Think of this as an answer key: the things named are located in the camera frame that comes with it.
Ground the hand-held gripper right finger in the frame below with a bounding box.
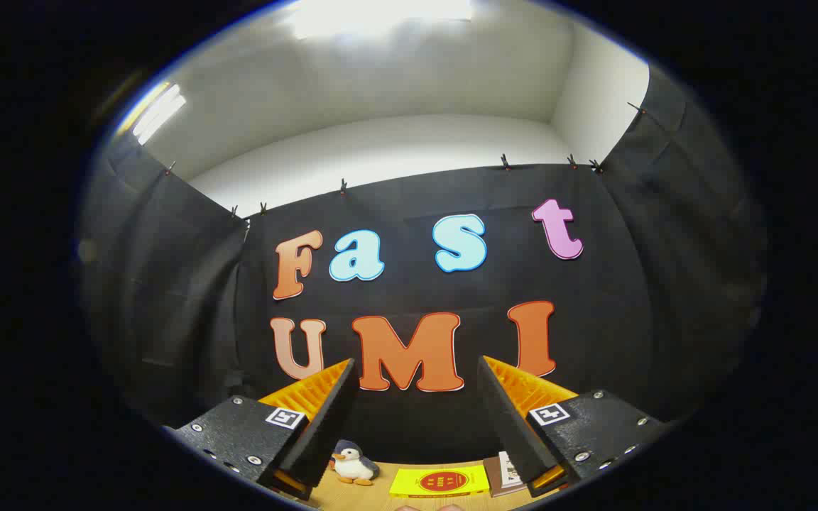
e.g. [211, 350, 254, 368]
[476, 355, 671, 498]

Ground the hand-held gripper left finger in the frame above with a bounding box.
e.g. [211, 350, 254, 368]
[163, 358, 357, 501]

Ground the white illustrated book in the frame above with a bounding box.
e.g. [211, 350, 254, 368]
[498, 451, 523, 488]

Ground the penguin plush toy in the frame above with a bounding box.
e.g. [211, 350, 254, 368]
[329, 439, 381, 487]

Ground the brown cover book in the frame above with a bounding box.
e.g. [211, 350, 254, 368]
[484, 456, 523, 498]

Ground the yellow book red circle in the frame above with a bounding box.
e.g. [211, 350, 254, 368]
[388, 465, 491, 498]

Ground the row of small cloth clips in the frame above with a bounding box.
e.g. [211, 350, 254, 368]
[164, 103, 648, 217]

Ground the bright strip light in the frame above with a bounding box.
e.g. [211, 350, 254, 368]
[131, 84, 187, 145]

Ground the bright ceiling light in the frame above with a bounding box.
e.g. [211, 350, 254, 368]
[288, 0, 474, 40]

